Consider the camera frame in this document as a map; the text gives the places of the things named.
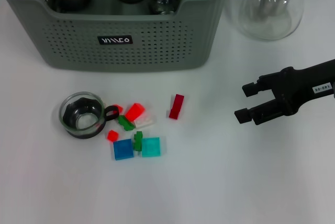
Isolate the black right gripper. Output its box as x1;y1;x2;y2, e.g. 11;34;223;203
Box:
233;58;335;126

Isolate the dark red long brick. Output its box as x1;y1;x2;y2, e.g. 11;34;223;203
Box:
169;94;185;120

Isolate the grey-green perforated storage bin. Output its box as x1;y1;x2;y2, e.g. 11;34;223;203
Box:
0;0;236;74

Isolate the glass teapot with black lid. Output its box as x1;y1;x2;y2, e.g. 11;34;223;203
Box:
225;0;309;41

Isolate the white flat brick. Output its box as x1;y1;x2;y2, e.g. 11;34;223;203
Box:
133;116;158;130

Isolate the teal square flat brick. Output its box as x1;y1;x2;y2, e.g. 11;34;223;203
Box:
141;137;161;158

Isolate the orange-red sloped brick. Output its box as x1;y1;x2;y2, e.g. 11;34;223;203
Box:
125;103;146;121

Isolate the green toy brick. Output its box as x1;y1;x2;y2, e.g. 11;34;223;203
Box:
117;115;135;131
133;131;144;152

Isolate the blue square flat brick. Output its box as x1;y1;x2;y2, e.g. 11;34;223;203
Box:
113;139;135;161

